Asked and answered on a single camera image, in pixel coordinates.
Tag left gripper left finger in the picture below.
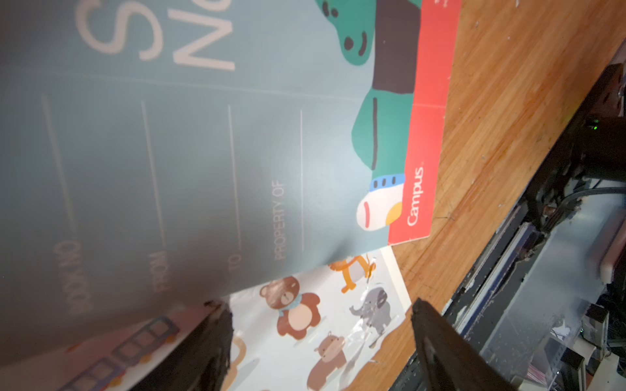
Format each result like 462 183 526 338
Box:
133 300 234 391

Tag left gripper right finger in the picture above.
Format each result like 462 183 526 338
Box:
412 299 514 390

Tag teal steno notes notebook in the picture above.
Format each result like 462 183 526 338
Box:
1 1 461 366

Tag white sticker picture notebook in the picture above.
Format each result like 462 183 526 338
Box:
60 248 409 390

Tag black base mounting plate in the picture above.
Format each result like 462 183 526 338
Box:
393 63 625 390

